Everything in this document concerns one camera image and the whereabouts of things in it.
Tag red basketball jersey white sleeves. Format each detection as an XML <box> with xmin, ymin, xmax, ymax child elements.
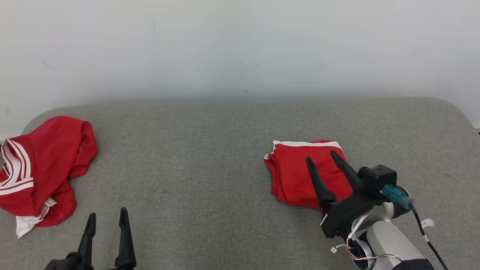
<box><xmin>0</xmin><ymin>115</ymin><xmax>99</xmax><ymax>239</ymax></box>

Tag black right cable teal plug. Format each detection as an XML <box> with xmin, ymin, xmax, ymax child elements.
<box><xmin>380</xmin><ymin>184</ymin><xmax>449</xmax><ymax>270</ymax></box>

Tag grey fabric sofa cushion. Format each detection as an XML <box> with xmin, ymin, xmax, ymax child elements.
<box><xmin>0</xmin><ymin>97</ymin><xmax>480</xmax><ymax>270</ymax></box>

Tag thin red white wire bundle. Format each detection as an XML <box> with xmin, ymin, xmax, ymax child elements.
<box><xmin>330</xmin><ymin>216</ymin><xmax>405</xmax><ymax>265</ymax></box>

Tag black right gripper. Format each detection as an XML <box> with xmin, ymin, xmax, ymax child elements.
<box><xmin>305</xmin><ymin>150</ymin><xmax>389</xmax><ymax>239</ymax></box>

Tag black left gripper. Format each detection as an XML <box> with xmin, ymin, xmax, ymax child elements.
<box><xmin>44</xmin><ymin>207</ymin><xmax>137</xmax><ymax>270</ymax></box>

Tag red shorts with white trim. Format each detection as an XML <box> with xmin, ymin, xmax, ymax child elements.
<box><xmin>264</xmin><ymin>139</ymin><xmax>355</xmax><ymax>210</ymax></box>

